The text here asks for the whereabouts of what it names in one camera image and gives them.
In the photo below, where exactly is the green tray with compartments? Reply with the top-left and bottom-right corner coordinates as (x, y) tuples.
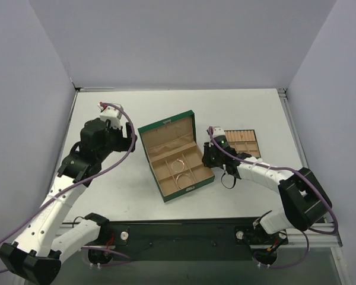
(225, 129), (260, 158)

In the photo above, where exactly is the silver pearl bangle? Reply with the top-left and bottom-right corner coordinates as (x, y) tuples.
(170, 159), (185, 173)
(176, 173), (193, 189)

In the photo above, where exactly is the green jewelry box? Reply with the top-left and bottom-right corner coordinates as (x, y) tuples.
(138, 110), (215, 202)

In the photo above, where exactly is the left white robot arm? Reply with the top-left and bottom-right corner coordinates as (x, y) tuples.
(0, 117), (137, 284)

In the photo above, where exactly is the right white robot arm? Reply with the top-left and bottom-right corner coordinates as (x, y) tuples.
(202, 135), (339, 236)

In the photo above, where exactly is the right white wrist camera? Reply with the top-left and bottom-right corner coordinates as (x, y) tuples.
(208, 126), (225, 139)

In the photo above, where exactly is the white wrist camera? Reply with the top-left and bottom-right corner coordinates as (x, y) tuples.
(98, 102), (123, 130)
(208, 126), (225, 139)

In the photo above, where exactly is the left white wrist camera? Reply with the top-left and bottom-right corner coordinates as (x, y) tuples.
(98, 102), (123, 130)

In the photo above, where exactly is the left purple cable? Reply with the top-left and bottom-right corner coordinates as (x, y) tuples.
(0, 102), (137, 274)

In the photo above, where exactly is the purple cable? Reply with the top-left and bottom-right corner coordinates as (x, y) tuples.
(0, 102), (137, 274)
(207, 126), (341, 270)

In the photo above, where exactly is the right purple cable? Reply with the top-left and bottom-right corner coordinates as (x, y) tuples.
(207, 126), (341, 270)

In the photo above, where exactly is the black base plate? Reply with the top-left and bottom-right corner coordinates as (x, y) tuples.
(62, 216), (288, 262)

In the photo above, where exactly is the aluminium frame rail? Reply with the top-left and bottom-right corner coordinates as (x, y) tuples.
(277, 89), (338, 235)

